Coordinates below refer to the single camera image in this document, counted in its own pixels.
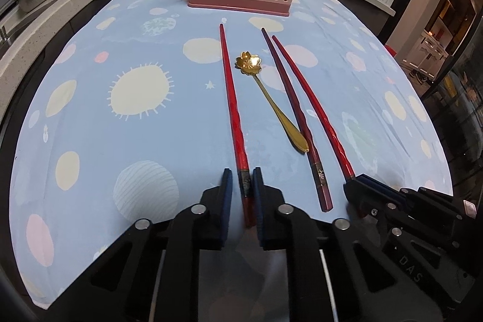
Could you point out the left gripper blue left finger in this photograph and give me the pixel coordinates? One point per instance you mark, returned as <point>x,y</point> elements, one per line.
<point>225,198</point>

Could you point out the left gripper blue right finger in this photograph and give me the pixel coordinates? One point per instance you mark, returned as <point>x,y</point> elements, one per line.
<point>260,205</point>

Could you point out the purple chopstick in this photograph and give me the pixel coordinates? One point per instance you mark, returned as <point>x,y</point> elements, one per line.
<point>320,180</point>

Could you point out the chrome sink faucet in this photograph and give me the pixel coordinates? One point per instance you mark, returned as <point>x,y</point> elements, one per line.
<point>4,35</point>

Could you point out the blue polka dot tablecloth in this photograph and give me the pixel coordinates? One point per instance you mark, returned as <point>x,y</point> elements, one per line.
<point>131,120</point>

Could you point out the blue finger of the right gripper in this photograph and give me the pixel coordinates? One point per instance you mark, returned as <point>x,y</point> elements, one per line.
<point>365,201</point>
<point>379,187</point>

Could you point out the red chopstick group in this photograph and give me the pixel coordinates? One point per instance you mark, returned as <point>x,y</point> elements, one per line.
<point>336,145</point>

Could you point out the gold flower spoon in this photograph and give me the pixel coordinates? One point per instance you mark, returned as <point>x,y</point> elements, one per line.
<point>250,65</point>

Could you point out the red chopstick pair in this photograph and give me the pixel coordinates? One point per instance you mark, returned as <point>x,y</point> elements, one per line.
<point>243,170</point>

